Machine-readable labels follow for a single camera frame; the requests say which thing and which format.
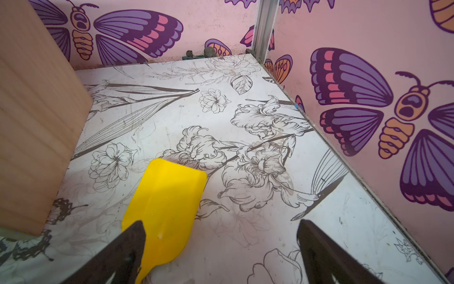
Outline yellow toy shovel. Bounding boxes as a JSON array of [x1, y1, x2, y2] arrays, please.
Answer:
[[122, 159, 208, 284]]

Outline aluminium frame post right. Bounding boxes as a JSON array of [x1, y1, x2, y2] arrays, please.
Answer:
[[251, 0, 279, 64]]

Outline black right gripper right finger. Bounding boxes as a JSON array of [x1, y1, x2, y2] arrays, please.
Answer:
[[297, 220, 382, 284]]

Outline wooden two-tier shelf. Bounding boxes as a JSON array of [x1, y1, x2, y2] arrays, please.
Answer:
[[1, 1, 93, 240]]

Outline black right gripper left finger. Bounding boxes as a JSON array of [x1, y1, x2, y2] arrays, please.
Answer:
[[63, 221, 146, 284]]

